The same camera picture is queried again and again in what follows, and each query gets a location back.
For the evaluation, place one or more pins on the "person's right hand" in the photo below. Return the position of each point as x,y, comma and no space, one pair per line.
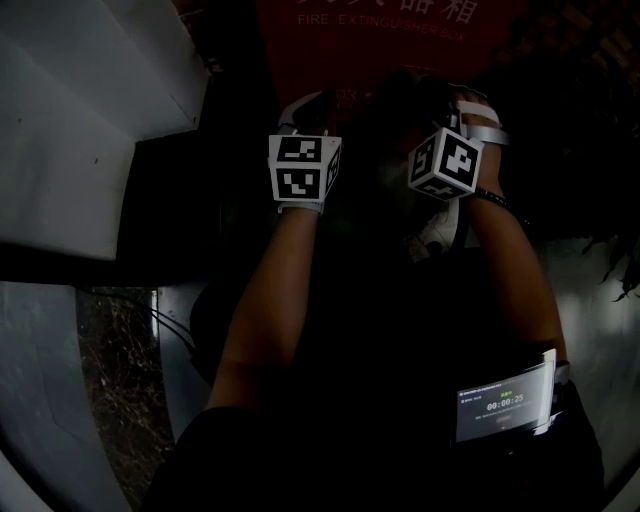
492,165

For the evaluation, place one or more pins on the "person's black clothing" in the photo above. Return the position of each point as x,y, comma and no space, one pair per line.
350,425

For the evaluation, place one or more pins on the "black smartphone with lit screen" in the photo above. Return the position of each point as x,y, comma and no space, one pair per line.
500,410

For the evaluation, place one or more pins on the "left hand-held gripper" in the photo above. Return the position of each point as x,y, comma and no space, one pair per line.
300,175

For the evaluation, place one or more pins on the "red fire extinguisher cabinet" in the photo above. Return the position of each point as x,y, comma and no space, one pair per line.
300,55

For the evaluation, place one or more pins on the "person's right forearm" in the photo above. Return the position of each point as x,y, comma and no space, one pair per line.
515,280

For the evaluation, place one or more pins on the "person's white shoe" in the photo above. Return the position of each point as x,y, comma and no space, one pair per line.
440,232

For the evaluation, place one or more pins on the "green potted plant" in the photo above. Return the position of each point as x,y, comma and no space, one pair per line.
590,175

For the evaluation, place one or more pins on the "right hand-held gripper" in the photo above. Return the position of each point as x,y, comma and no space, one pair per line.
450,165

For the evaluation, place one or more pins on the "person's left forearm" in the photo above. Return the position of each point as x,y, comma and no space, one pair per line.
270,300

